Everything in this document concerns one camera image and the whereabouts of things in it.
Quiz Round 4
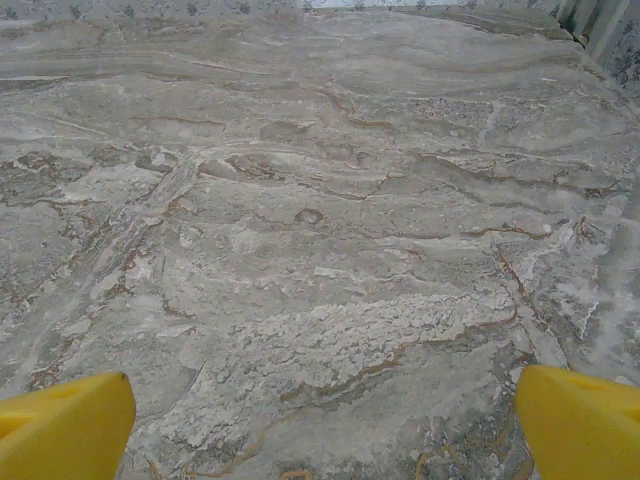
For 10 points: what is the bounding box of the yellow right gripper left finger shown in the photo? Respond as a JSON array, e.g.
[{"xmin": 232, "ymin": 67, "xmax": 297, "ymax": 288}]
[{"xmin": 0, "ymin": 371, "xmax": 137, "ymax": 480}]

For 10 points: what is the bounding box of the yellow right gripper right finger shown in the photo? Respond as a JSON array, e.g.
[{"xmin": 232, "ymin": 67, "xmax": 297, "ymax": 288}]
[{"xmin": 514, "ymin": 364, "xmax": 640, "ymax": 480}]

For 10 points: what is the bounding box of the aluminium frame post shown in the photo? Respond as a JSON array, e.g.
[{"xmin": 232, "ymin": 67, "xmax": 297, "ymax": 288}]
[{"xmin": 555, "ymin": 0, "xmax": 621, "ymax": 59}]

